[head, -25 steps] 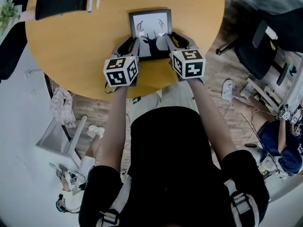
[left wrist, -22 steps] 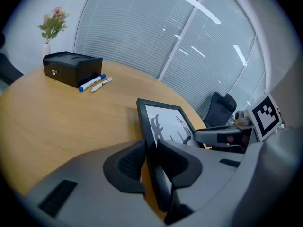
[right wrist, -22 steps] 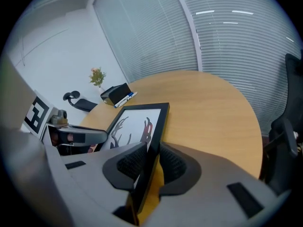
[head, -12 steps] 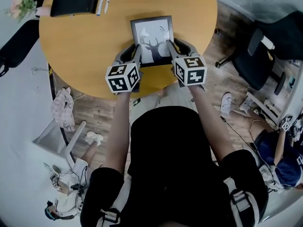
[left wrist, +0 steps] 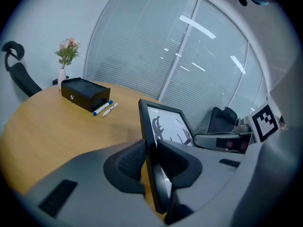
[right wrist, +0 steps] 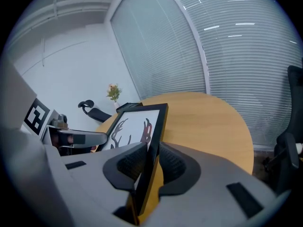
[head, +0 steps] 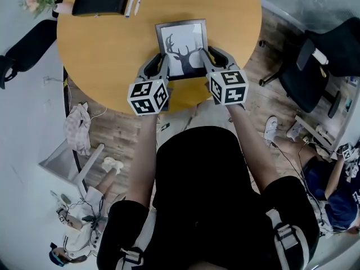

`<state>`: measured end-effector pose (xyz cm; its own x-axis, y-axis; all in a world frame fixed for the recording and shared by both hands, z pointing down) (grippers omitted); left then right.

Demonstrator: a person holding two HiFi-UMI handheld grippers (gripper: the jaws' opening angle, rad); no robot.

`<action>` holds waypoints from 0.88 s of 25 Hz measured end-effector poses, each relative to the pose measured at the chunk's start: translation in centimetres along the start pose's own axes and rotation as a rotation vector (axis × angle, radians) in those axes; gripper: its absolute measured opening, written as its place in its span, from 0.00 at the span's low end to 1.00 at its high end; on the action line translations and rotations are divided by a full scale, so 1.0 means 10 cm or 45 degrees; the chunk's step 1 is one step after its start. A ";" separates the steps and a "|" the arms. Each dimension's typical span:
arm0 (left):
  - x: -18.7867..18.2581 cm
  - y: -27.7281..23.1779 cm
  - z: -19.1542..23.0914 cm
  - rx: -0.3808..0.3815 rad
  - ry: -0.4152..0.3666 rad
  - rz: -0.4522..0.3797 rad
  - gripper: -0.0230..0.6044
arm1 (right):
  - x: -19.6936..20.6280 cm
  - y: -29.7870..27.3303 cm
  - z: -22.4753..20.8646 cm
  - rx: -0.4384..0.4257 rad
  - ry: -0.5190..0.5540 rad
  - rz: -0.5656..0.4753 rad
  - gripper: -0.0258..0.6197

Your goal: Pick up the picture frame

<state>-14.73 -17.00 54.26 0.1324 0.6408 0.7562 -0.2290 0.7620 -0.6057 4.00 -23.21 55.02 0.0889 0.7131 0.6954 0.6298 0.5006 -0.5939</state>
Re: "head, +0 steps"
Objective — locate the white pen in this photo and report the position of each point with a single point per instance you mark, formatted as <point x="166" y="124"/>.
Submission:
<point x="139" y="0"/>

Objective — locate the white wall socket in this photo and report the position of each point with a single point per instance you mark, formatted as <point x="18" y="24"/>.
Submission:
<point x="46" y="80"/>

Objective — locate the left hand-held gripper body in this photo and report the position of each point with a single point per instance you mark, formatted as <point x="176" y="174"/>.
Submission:
<point x="147" y="97"/>

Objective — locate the person's left forearm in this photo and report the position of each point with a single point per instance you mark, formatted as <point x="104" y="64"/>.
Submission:
<point x="142" y="156"/>

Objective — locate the black mesh office chair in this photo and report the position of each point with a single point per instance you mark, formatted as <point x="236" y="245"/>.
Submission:
<point x="309" y="86"/>

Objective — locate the blue capped white marker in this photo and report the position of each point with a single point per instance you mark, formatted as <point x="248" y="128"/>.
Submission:
<point x="131" y="3"/>

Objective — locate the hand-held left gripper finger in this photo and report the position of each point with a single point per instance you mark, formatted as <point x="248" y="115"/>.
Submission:
<point x="149" y="67"/>
<point x="165" y="69"/>

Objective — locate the white bottle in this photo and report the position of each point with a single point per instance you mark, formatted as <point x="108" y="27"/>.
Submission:
<point x="320" y="56"/>

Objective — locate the person's pale trousers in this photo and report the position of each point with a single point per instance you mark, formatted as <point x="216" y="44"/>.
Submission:
<point x="208" y="114"/>

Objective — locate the framed deer picture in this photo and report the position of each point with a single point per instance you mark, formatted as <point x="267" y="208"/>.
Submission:
<point x="181" y="38"/>

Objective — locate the white office table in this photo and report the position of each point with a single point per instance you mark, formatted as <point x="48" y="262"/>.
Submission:
<point x="350" y="117"/>

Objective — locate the pale checked cloth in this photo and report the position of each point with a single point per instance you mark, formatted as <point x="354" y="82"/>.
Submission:
<point x="77" y="128"/>

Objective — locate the black chair with headrest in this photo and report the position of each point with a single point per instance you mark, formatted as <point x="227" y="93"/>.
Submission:
<point x="31" y="46"/>

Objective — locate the round wooden table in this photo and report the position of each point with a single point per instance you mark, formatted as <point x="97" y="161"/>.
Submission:
<point x="107" y="52"/>

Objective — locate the person's right forearm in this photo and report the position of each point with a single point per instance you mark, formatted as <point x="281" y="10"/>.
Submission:
<point x="253" y="148"/>

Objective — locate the grey table foot bar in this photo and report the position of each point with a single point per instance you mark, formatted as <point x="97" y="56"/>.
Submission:
<point x="313" y="132"/>

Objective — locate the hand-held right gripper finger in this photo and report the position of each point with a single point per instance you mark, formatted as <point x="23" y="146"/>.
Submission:
<point x="226" y="62"/>
<point x="206" y="63"/>

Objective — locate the person's black shirt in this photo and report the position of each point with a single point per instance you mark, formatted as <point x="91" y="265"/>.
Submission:
<point x="202" y="195"/>

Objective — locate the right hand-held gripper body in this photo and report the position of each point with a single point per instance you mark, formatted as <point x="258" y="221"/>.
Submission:
<point x="229" y="89"/>

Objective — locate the small pale vase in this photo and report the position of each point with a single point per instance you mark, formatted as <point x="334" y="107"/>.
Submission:
<point x="63" y="8"/>

